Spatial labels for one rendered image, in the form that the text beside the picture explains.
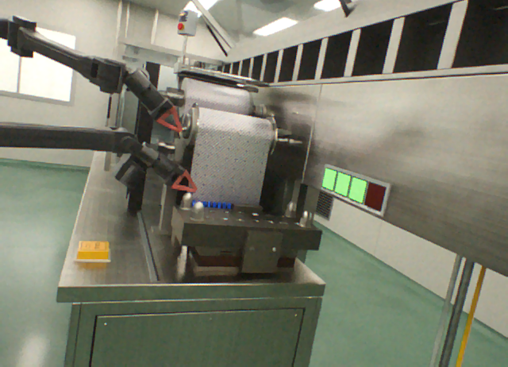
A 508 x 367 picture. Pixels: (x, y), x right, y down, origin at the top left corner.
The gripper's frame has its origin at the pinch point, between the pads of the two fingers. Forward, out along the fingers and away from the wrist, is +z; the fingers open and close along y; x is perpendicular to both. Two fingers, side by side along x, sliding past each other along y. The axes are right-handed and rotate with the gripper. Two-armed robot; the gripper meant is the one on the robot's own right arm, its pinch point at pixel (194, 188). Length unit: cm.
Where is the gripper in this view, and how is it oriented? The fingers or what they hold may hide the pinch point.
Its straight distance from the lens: 110.1
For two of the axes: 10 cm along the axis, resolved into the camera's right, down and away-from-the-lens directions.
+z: 7.2, 5.7, 3.9
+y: 3.5, 1.9, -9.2
